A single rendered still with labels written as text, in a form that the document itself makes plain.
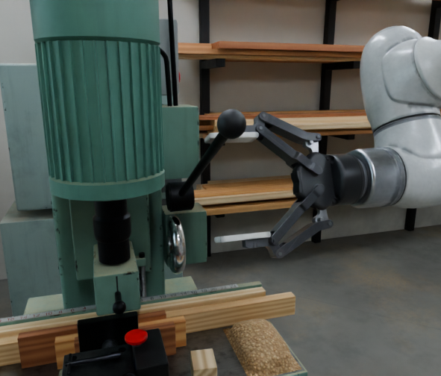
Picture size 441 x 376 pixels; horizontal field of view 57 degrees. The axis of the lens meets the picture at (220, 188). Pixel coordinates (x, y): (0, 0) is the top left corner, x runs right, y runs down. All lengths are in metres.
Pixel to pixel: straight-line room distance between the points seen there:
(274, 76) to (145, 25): 2.68
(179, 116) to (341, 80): 2.77
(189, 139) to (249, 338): 0.40
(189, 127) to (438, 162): 0.46
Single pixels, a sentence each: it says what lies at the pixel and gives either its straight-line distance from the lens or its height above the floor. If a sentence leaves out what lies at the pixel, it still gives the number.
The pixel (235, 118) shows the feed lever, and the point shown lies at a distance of 0.46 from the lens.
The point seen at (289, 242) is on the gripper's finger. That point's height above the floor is 1.14.
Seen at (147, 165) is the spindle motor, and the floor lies 1.23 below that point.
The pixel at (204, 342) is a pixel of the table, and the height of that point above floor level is 0.90.
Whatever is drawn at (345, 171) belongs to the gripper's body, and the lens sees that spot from 0.58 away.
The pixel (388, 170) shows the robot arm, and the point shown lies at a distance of 0.61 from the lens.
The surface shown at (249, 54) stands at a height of 1.52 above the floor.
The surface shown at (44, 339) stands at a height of 0.95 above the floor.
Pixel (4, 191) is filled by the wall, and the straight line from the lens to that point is 3.09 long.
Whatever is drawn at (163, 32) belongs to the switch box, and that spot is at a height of 1.45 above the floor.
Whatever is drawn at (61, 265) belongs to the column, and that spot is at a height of 0.98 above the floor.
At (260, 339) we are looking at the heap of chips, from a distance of 0.71.
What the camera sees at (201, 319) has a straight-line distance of 0.78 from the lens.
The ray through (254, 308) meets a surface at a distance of 0.81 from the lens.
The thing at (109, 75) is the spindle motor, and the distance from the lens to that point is 0.56.
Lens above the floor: 1.34
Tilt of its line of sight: 14 degrees down
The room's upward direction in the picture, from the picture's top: straight up
